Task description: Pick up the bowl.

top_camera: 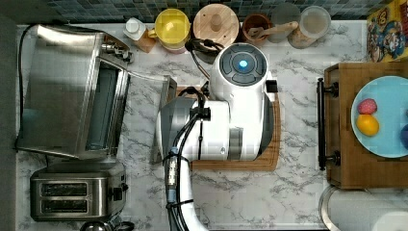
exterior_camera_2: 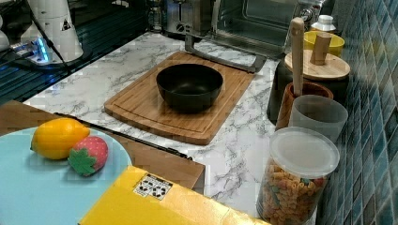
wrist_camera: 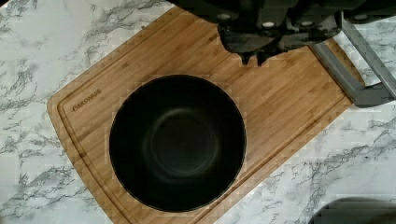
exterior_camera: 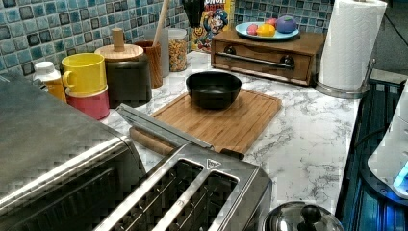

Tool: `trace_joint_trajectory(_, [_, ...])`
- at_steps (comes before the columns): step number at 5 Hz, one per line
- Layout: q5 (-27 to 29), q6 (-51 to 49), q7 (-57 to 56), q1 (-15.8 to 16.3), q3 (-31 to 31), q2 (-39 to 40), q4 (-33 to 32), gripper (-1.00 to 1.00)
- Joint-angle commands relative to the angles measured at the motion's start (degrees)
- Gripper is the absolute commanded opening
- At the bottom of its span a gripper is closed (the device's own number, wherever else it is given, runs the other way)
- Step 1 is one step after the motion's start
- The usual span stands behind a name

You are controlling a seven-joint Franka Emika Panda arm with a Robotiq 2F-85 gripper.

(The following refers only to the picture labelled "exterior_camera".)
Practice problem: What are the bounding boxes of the black bowl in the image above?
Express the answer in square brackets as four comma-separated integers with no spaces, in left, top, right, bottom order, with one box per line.
[186,71,242,110]

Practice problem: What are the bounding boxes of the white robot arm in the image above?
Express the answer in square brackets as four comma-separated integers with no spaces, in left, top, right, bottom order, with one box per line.
[368,84,408,199]

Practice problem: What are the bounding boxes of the wooden cutting board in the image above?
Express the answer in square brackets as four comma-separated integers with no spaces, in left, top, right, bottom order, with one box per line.
[129,88,283,157]

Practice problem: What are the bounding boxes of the toaster oven glass door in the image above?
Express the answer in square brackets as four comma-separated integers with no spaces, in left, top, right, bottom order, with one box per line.
[115,104,214,149]

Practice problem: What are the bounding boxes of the stainless steel two-slot toaster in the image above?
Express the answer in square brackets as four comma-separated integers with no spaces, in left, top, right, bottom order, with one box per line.
[93,144,271,231]

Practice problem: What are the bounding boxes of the brown wooden utensil holder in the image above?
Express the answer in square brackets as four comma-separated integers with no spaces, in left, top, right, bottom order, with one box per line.
[136,40,163,89]

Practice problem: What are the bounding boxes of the clear jar with cereal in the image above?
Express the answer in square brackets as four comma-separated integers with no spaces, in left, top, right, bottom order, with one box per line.
[168,28,187,72]

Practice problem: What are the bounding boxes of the dark canister with wooden lid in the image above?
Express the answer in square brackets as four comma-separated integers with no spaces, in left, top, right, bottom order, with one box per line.
[95,28,152,109]

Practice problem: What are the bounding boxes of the light blue plate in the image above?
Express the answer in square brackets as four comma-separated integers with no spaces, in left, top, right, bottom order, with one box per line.
[235,22,299,40]

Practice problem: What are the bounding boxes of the frosted grey tumbler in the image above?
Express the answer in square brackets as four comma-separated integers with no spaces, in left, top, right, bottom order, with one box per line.
[144,28,169,78]

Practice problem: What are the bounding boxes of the pink toy fruit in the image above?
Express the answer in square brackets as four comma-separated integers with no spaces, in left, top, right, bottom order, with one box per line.
[246,24,258,36]

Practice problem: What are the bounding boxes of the cereal box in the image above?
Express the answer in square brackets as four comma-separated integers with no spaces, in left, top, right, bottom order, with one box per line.
[191,0,235,53]

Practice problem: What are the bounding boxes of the yellow toy lemon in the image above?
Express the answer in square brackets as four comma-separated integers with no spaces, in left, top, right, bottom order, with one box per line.
[256,23,276,37]

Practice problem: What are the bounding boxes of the wooden drawer box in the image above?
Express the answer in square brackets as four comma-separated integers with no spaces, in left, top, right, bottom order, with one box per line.
[211,31,325,86]

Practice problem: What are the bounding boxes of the black kitchen utensil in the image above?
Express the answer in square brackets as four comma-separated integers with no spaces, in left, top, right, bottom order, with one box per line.
[182,0,204,28]

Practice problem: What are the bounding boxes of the pink cup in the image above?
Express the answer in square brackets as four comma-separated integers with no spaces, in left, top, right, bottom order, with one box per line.
[65,87,110,119]

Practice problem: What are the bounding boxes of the wooden spoon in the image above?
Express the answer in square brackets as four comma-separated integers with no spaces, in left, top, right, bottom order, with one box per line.
[153,0,170,46]

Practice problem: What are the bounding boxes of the purple toy fruit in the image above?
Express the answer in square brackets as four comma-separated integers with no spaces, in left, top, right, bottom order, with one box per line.
[276,15,297,34]

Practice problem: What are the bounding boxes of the yellow mug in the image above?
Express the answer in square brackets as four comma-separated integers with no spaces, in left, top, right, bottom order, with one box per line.
[62,53,107,94]

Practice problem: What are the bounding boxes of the metal paper towel holder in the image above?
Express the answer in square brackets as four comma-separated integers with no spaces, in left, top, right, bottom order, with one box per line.
[316,58,376,99]

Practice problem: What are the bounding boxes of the stainless steel toaster oven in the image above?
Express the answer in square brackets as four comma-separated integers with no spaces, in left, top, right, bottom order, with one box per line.
[0,74,145,231]

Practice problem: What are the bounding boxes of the white-capped spice bottle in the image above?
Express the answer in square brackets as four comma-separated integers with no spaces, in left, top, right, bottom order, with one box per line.
[34,62,66,102]

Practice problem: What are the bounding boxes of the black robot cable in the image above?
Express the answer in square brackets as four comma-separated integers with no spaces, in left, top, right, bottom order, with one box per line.
[353,126,389,149]

